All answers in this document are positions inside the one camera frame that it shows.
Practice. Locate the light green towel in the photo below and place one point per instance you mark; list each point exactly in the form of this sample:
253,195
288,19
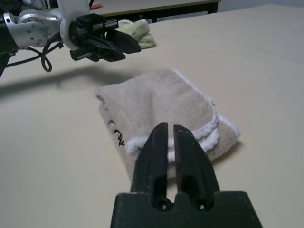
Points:
145,35

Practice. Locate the small red object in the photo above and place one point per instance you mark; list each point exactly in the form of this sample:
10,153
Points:
97,5

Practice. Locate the beige towel white trim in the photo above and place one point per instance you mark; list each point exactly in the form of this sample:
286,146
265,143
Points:
154,102

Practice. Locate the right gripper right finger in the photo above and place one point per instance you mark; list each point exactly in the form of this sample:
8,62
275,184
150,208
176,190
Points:
192,161

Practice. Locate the side table black frame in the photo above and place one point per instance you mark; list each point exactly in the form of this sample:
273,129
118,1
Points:
154,7

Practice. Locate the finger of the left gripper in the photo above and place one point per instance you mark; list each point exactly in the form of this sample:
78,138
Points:
123,42
104,51

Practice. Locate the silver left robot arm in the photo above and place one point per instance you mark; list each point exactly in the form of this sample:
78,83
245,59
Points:
33,26

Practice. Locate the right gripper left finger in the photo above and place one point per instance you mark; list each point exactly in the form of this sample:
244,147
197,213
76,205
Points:
152,161

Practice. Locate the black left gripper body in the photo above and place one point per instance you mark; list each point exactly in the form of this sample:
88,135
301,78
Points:
92,23

